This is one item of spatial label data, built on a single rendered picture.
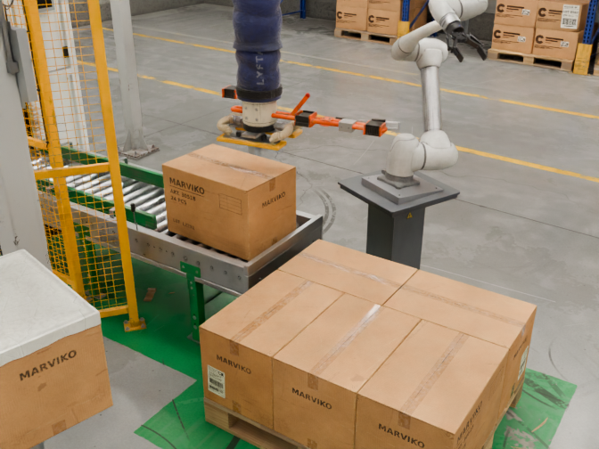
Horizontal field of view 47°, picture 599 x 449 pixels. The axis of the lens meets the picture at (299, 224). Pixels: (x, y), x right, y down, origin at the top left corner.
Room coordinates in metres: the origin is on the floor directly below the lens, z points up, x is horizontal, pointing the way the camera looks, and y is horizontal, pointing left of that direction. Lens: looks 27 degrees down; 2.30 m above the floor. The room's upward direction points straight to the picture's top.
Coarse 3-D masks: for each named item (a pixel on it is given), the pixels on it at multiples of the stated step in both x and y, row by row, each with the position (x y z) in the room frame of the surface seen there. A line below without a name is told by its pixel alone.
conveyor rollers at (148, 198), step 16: (48, 160) 4.51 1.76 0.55; (64, 160) 4.51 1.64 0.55; (80, 176) 4.26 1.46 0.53; (96, 176) 4.26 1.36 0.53; (96, 192) 4.02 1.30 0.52; (128, 192) 4.01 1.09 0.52; (144, 192) 4.00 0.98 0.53; (160, 192) 4.00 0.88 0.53; (144, 208) 3.75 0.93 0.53; (160, 208) 3.74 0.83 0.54; (160, 224) 3.51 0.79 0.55; (192, 240) 3.32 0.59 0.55
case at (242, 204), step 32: (192, 160) 3.48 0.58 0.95; (224, 160) 3.48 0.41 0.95; (256, 160) 3.48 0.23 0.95; (192, 192) 3.30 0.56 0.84; (224, 192) 3.17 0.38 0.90; (256, 192) 3.13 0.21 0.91; (288, 192) 3.34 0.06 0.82; (192, 224) 3.31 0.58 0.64; (224, 224) 3.17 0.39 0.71; (256, 224) 3.12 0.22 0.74; (288, 224) 3.34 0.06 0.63; (256, 256) 3.12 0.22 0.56
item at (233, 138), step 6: (240, 132) 3.23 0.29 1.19; (222, 138) 3.22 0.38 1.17; (228, 138) 3.22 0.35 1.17; (234, 138) 3.21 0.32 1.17; (240, 138) 3.20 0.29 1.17; (246, 138) 3.20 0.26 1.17; (252, 138) 3.20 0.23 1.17; (258, 138) 3.20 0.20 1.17; (264, 138) 3.17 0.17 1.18; (246, 144) 3.17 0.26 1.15; (252, 144) 3.15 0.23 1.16; (258, 144) 3.14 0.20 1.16; (264, 144) 3.13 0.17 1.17; (270, 144) 3.13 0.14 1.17; (276, 144) 3.13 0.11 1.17; (282, 144) 3.14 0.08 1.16; (276, 150) 3.10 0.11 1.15
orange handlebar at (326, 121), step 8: (240, 112) 3.31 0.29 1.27; (280, 112) 3.26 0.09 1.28; (288, 112) 3.25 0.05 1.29; (312, 120) 3.15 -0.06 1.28; (320, 120) 3.13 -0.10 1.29; (328, 120) 3.11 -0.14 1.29; (336, 120) 3.14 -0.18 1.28; (352, 128) 3.07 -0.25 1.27; (360, 128) 3.05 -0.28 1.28; (384, 128) 3.02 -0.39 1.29
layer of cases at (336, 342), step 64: (320, 256) 3.15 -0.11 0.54; (256, 320) 2.56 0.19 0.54; (320, 320) 2.56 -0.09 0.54; (384, 320) 2.56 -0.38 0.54; (448, 320) 2.56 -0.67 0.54; (512, 320) 2.56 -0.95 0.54; (256, 384) 2.34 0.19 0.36; (320, 384) 2.16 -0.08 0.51; (384, 384) 2.12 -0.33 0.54; (448, 384) 2.12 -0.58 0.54; (512, 384) 2.49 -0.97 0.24; (320, 448) 2.16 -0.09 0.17; (384, 448) 2.00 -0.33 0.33; (448, 448) 1.86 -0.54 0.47
